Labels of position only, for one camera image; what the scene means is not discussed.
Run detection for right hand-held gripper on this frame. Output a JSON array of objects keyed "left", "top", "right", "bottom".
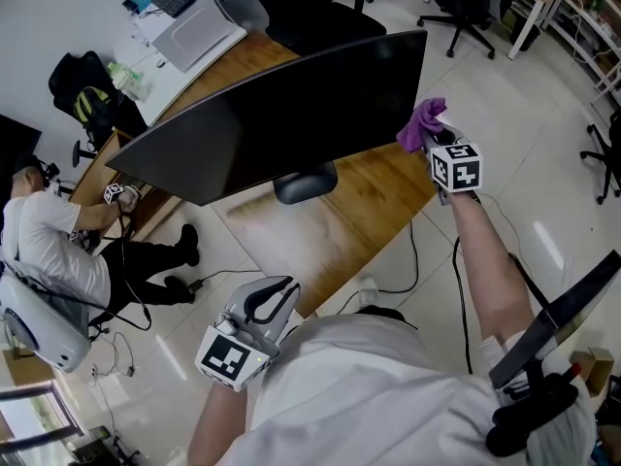
[{"left": 420, "top": 122, "right": 485, "bottom": 207}]

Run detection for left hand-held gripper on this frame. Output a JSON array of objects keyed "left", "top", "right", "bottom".
[{"left": 194, "top": 275, "right": 302, "bottom": 392}]

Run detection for purple cloth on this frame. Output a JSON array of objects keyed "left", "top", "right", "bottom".
[{"left": 396, "top": 97, "right": 448, "bottom": 154}]

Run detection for black monitor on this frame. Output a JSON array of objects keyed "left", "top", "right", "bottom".
[{"left": 105, "top": 29, "right": 429, "bottom": 207}]

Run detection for person's left forearm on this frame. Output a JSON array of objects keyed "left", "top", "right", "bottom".
[{"left": 186, "top": 383, "right": 266, "bottom": 466}]

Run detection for person's white shoe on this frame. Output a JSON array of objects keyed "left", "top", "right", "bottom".
[{"left": 355, "top": 273, "right": 380, "bottom": 310}]

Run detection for person's black trousers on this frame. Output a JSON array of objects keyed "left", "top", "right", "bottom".
[{"left": 356, "top": 305, "right": 419, "bottom": 330}]

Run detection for person's white shirt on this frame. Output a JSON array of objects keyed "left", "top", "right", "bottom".
[{"left": 245, "top": 311, "right": 598, "bottom": 466}]

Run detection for white shelving unit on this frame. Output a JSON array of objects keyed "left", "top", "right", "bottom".
[{"left": 547, "top": 0, "right": 621, "bottom": 111}]

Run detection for wooden shelf unit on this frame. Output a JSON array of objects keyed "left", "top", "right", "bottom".
[{"left": 81, "top": 127, "right": 188, "bottom": 242}]

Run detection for black floor equipment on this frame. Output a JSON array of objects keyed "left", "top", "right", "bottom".
[{"left": 62, "top": 424, "right": 142, "bottom": 466}]

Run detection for clear jar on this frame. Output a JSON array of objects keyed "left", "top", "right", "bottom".
[{"left": 120, "top": 78, "right": 151, "bottom": 101}]

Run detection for white box appliance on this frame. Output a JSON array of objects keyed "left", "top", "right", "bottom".
[{"left": 151, "top": 0, "right": 249, "bottom": 74}]

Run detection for green black backpack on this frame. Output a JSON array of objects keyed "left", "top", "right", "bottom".
[{"left": 72, "top": 86, "right": 115, "bottom": 133}]

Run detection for green bottle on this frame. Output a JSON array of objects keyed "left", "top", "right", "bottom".
[{"left": 107, "top": 60, "right": 142, "bottom": 86}]

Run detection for cardboard box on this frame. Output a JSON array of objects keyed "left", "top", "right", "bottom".
[{"left": 570, "top": 347, "right": 616, "bottom": 397}]

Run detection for black keyboard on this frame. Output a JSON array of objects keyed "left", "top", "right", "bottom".
[{"left": 150, "top": 0, "right": 199, "bottom": 19}]

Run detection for black power adapter cable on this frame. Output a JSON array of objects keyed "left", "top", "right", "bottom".
[{"left": 186, "top": 268, "right": 267, "bottom": 294}]

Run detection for black hanging cable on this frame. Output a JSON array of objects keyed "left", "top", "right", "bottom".
[{"left": 451, "top": 234, "right": 474, "bottom": 376}]

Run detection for black strap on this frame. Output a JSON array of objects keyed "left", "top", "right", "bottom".
[{"left": 507, "top": 252, "right": 552, "bottom": 310}]

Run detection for black shoulder mount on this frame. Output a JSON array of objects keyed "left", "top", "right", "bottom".
[{"left": 486, "top": 359, "right": 581, "bottom": 458}]

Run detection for large black wall screen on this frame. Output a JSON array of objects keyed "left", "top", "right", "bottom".
[{"left": 0, "top": 113, "right": 44, "bottom": 203}]

